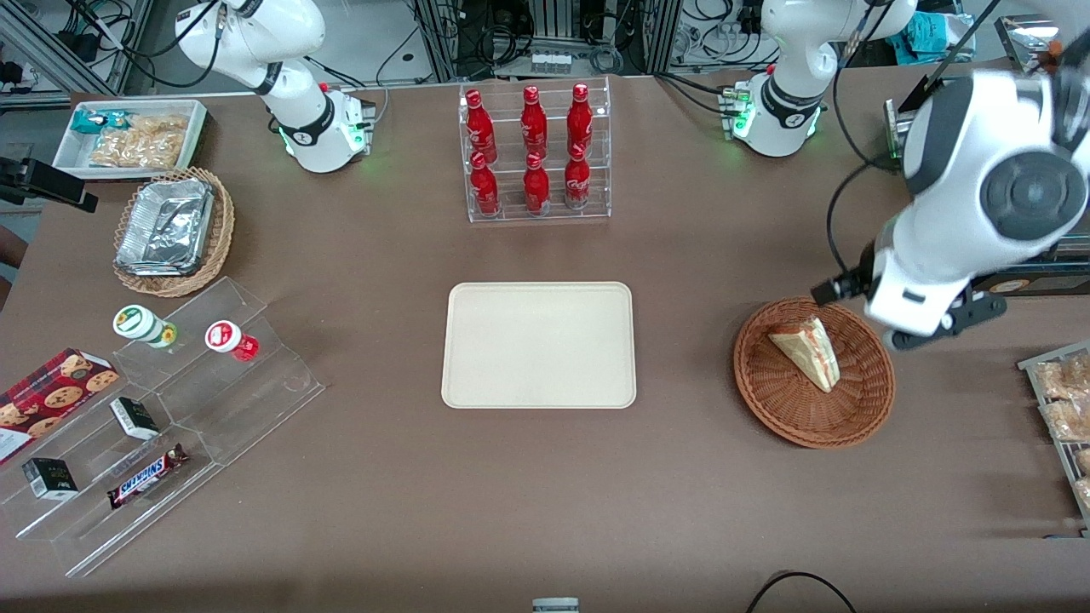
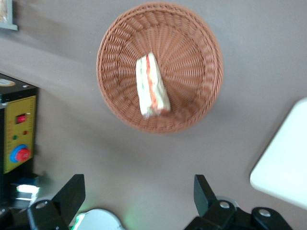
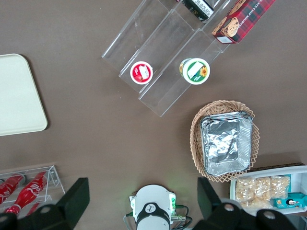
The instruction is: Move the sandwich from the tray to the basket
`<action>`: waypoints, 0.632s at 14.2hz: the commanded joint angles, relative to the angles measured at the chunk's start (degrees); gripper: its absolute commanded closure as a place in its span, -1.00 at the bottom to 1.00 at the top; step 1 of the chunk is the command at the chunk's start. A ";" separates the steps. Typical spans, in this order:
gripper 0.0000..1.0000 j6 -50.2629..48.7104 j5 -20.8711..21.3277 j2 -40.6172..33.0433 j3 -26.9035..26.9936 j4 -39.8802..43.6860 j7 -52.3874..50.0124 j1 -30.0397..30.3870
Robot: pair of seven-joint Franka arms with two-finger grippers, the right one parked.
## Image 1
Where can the triangle sandwich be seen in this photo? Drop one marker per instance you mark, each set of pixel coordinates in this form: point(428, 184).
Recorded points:
point(809, 351)

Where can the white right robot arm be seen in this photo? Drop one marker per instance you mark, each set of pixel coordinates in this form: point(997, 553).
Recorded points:
point(255, 38)

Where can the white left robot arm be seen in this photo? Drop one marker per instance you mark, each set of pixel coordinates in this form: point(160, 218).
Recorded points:
point(937, 247)

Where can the beige plastic tray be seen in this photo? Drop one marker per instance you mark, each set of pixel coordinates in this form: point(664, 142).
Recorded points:
point(536, 345)

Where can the round brown wicker basket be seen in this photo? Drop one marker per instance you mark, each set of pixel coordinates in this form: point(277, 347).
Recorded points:
point(792, 409)

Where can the light wicker basket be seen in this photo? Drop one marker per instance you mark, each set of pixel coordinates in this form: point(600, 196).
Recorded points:
point(220, 230)

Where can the clear acrylic bottle rack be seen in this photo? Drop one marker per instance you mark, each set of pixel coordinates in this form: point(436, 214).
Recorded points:
point(511, 213)

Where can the red cola bottle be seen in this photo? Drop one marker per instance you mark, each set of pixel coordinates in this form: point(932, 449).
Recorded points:
point(580, 119)
point(534, 123)
point(576, 183)
point(536, 187)
point(485, 191)
point(480, 128)

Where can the grey power strip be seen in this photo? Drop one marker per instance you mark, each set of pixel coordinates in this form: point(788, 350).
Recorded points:
point(550, 62)

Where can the small grey device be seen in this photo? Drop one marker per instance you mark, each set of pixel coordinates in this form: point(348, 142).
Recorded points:
point(555, 605)

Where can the clear acrylic stepped display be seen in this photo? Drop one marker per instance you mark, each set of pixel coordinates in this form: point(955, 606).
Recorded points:
point(238, 400)

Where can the red lid drink bottle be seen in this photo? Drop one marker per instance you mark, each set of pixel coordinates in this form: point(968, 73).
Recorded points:
point(226, 337)

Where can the silver foil container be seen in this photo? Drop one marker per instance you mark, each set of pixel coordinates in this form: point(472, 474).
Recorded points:
point(166, 226)

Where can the green lid drink bottle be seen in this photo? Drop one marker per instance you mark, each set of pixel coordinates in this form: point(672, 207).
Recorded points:
point(140, 324)

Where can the small black box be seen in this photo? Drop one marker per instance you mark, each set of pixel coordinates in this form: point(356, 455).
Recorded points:
point(134, 418)
point(49, 478)

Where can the clear bag of crackers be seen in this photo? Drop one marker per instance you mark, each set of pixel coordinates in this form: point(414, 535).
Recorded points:
point(136, 149)
point(160, 123)

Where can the Snickers chocolate bar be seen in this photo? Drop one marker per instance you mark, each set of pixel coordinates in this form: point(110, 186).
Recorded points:
point(146, 477)

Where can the green snack packet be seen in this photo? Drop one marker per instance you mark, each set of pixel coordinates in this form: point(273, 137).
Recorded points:
point(92, 121)

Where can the white rectangular snack bin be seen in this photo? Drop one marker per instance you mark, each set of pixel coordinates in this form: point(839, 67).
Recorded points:
point(72, 157)

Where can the red tartan cookie box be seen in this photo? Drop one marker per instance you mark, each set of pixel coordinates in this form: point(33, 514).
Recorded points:
point(51, 396)

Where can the wrapped pastry bag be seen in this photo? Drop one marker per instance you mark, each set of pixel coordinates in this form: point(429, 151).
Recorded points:
point(1071, 419)
point(1069, 376)

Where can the aluminium frame rack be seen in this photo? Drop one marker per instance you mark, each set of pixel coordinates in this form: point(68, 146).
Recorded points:
point(443, 34)

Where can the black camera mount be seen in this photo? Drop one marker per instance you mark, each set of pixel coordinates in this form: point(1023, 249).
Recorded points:
point(43, 180)

